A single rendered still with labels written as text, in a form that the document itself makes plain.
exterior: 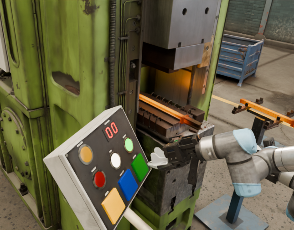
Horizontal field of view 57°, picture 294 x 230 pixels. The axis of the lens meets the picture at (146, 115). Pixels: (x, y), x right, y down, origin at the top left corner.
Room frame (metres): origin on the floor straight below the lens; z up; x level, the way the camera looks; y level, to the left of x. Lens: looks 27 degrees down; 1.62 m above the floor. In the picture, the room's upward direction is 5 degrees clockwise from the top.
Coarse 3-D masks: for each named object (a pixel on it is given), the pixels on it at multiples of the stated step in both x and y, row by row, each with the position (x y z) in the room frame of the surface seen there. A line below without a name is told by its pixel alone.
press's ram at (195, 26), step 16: (160, 0) 1.12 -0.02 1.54; (176, 0) 1.09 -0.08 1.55; (192, 0) 1.16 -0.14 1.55; (208, 0) 1.23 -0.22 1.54; (144, 16) 1.18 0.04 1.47; (160, 16) 1.11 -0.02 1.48; (176, 16) 1.09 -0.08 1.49; (192, 16) 1.17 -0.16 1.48; (208, 16) 1.25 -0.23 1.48; (144, 32) 1.17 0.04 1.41; (160, 32) 1.11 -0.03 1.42; (176, 32) 1.10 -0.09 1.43; (192, 32) 1.18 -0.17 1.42; (208, 32) 1.26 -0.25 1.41
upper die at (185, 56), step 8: (144, 48) 1.24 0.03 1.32; (152, 48) 1.20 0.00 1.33; (160, 48) 1.17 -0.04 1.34; (176, 48) 1.11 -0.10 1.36; (184, 48) 1.15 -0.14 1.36; (192, 48) 1.19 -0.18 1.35; (200, 48) 1.23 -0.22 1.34; (144, 56) 1.24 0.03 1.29; (152, 56) 1.20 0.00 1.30; (160, 56) 1.17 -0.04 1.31; (168, 56) 1.13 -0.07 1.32; (176, 56) 1.12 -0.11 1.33; (184, 56) 1.15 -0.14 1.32; (192, 56) 1.20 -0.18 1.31; (200, 56) 1.24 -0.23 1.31; (160, 64) 1.16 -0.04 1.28; (168, 64) 1.13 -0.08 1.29; (176, 64) 1.12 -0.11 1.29; (184, 64) 1.16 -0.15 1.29; (192, 64) 1.20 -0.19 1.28
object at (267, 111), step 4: (240, 100) 1.59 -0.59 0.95; (244, 100) 1.58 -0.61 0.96; (244, 104) 1.57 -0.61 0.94; (252, 104) 1.53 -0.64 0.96; (256, 104) 1.53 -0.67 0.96; (256, 108) 1.50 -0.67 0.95; (260, 108) 1.48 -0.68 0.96; (264, 108) 1.48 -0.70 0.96; (264, 112) 1.46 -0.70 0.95; (268, 112) 1.44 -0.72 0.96; (272, 112) 1.43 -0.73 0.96; (276, 112) 1.43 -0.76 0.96; (276, 116) 1.40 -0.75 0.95; (280, 116) 1.39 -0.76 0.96; (284, 116) 1.39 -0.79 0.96; (284, 120) 1.37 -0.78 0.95; (288, 120) 1.35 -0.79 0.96; (292, 120) 1.33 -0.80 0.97; (292, 124) 1.32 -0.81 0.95
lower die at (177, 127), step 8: (152, 96) 1.46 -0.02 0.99; (144, 104) 1.35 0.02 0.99; (168, 104) 1.37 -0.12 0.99; (152, 112) 1.25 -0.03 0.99; (160, 112) 1.26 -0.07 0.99; (184, 112) 1.28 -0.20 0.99; (144, 120) 1.21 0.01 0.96; (152, 120) 1.18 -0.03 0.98; (168, 120) 1.18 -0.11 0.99; (176, 120) 1.18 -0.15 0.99; (152, 128) 1.17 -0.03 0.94; (160, 128) 1.13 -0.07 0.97; (168, 128) 1.12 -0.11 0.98; (176, 128) 1.16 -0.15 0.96; (184, 128) 1.21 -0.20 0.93; (168, 136) 1.12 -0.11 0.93
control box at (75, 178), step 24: (96, 120) 0.78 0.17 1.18; (120, 120) 0.82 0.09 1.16; (72, 144) 0.61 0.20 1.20; (96, 144) 0.67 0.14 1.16; (120, 144) 0.76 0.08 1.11; (48, 168) 0.57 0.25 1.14; (72, 168) 0.55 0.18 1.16; (96, 168) 0.62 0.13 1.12; (120, 168) 0.69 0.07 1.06; (72, 192) 0.55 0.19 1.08; (96, 192) 0.57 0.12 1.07; (120, 192) 0.64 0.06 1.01; (96, 216) 0.52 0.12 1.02; (120, 216) 0.58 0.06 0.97
